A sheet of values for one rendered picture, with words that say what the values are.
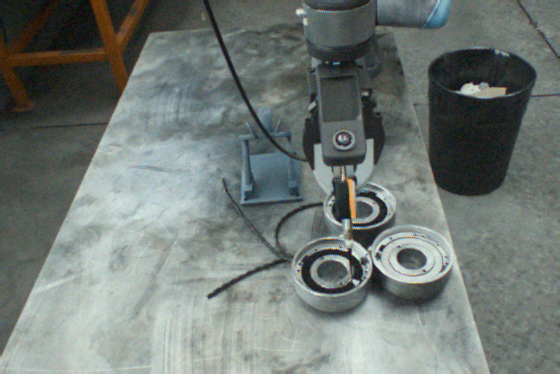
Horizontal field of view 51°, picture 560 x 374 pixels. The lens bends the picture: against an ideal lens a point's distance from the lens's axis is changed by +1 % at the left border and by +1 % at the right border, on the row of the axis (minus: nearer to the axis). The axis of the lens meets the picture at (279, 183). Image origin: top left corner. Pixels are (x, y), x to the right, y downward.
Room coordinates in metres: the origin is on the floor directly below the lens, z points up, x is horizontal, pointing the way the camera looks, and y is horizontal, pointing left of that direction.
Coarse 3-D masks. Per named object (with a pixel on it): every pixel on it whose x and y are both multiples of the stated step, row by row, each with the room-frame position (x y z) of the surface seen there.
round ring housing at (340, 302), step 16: (320, 240) 0.56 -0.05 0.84; (336, 240) 0.56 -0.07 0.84; (336, 256) 0.54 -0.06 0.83; (368, 256) 0.52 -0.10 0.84; (320, 272) 0.53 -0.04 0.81; (336, 272) 0.53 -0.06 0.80; (368, 272) 0.50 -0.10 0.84; (304, 288) 0.48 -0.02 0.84; (368, 288) 0.49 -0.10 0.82; (320, 304) 0.47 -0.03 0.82; (336, 304) 0.46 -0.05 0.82; (352, 304) 0.47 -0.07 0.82
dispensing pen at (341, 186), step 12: (336, 180) 0.57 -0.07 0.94; (336, 192) 0.54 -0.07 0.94; (348, 192) 0.54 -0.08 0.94; (336, 204) 0.54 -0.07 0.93; (348, 204) 0.53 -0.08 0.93; (336, 216) 0.53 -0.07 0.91; (348, 216) 0.52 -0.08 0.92; (348, 228) 0.53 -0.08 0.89; (348, 240) 0.52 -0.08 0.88; (348, 252) 0.51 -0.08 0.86
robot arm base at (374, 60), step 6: (372, 48) 1.07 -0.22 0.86; (378, 48) 1.09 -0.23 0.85; (372, 54) 1.07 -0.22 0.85; (378, 54) 1.08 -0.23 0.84; (312, 60) 1.11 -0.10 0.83; (318, 60) 1.08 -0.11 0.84; (360, 60) 1.05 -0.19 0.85; (366, 60) 1.05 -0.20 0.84; (372, 60) 1.07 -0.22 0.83; (378, 60) 1.07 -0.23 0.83; (312, 66) 1.10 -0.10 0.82; (366, 66) 1.05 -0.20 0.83; (372, 66) 1.07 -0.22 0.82; (378, 66) 1.06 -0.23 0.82; (372, 72) 1.05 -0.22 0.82; (378, 72) 1.06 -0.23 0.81; (372, 78) 1.05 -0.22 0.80
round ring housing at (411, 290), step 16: (384, 240) 0.56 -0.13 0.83; (432, 240) 0.55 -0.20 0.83; (400, 256) 0.54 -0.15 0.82; (416, 256) 0.54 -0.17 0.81; (432, 256) 0.52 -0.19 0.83; (448, 256) 0.52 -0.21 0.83; (384, 272) 0.49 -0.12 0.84; (400, 272) 0.50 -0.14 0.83; (416, 272) 0.50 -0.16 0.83; (448, 272) 0.49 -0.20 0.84; (400, 288) 0.48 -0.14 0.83; (416, 288) 0.47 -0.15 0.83; (432, 288) 0.47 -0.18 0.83
